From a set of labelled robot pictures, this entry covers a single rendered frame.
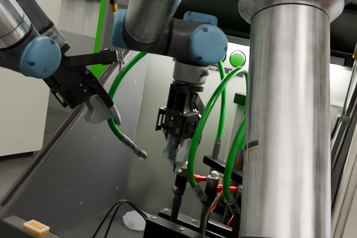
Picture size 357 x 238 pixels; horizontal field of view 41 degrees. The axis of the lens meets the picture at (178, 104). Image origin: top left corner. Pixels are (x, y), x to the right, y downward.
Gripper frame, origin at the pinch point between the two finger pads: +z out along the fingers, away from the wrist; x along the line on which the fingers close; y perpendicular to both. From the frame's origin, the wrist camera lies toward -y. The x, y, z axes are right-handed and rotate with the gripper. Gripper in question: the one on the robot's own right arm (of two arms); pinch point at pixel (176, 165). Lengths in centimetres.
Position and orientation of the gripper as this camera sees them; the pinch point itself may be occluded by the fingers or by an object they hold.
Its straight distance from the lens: 111.3
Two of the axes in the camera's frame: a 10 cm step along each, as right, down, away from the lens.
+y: -4.6, 0.9, -8.9
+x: 8.7, 2.4, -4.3
